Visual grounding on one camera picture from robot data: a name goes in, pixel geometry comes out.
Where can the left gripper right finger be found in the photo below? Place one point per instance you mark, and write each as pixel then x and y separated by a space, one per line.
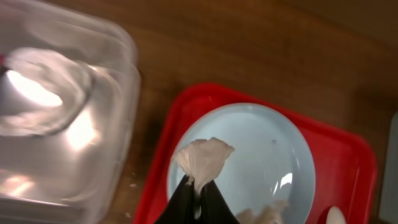
pixel 214 209

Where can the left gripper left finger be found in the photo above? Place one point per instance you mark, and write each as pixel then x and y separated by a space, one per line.
pixel 179 209

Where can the white tissue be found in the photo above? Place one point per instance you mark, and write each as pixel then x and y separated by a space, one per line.
pixel 59 85
pixel 202 161

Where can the light blue plate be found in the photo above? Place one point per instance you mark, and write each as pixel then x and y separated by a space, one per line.
pixel 271 159

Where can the clear plastic bin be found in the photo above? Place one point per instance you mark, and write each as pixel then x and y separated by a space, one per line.
pixel 68 176

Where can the white plastic spoon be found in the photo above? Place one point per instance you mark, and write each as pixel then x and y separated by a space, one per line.
pixel 335 216

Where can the red serving tray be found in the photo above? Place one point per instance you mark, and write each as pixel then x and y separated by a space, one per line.
pixel 345 165

